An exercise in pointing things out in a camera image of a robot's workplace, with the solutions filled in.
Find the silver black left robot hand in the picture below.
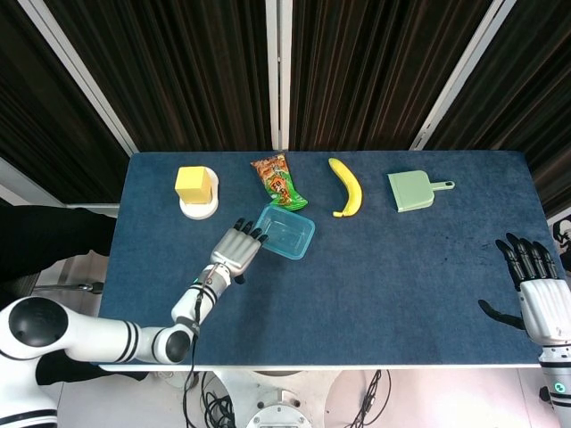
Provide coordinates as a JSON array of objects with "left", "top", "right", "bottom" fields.
[{"left": 209, "top": 217, "right": 268, "bottom": 284}]

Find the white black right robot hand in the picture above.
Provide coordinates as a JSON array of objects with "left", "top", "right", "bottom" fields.
[{"left": 477, "top": 232, "right": 571, "bottom": 347}]

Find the translucent blue plastic lid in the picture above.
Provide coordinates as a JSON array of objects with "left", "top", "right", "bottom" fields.
[{"left": 256, "top": 203, "right": 317, "bottom": 260}]

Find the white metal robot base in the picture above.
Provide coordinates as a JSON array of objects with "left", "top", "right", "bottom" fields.
[{"left": 213, "top": 369, "right": 343, "bottom": 428}]

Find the clear plastic food container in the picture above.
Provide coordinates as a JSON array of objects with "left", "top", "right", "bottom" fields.
[{"left": 258, "top": 207, "right": 314, "bottom": 260}]

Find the white round plastic base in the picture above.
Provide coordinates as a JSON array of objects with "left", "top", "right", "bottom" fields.
[{"left": 178, "top": 168, "right": 220, "bottom": 221}]

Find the yellow sponge cube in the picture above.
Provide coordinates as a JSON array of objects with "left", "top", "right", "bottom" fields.
[{"left": 174, "top": 165, "right": 213, "bottom": 205}]

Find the orange green snack bag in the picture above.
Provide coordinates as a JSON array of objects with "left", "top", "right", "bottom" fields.
[{"left": 250, "top": 154, "right": 310, "bottom": 211}]

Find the yellow banana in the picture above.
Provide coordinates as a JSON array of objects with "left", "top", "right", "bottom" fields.
[{"left": 328, "top": 157, "right": 364, "bottom": 218}]

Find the blue table cloth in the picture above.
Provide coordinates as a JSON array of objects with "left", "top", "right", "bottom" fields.
[{"left": 97, "top": 150, "right": 554, "bottom": 369}]

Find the pale green dustpan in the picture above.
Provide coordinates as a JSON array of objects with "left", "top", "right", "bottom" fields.
[{"left": 386, "top": 171, "right": 456, "bottom": 214}]

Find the black fabric sheet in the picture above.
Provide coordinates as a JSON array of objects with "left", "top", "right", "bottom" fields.
[{"left": 0, "top": 202, "right": 120, "bottom": 291}]

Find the dark brown pleated curtain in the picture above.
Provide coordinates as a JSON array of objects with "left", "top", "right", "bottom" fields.
[
  {"left": 289, "top": 0, "right": 492, "bottom": 152},
  {"left": 44, "top": 0, "right": 273, "bottom": 155},
  {"left": 0, "top": 0, "right": 128, "bottom": 206},
  {"left": 423, "top": 0, "right": 571, "bottom": 215}
]

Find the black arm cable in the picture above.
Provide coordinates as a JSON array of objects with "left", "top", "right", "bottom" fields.
[{"left": 181, "top": 267, "right": 220, "bottom": 428}]

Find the white table frame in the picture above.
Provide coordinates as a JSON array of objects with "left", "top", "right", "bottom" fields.
[{"left": 97, "top": 363, "right": 543, "bottom": 374}]

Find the black floor cable bundle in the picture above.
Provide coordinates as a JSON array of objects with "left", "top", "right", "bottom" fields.
[
  {"left": 352, "top": 369, "right": 393, "bottom": 428},
  {"left": 195, "top": 369, "right": 237, "bottom": 428}
]

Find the white frame post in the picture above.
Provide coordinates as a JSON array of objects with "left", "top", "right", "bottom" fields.
[
  {"left": 17, "top": 0, "right": 135, "bottom": 155},
  {"left": 266, "top": 0, "right": 291, "bottom": 152},
  {"left": 410, "top": 0, "right": 509, "bottom": 152}
]

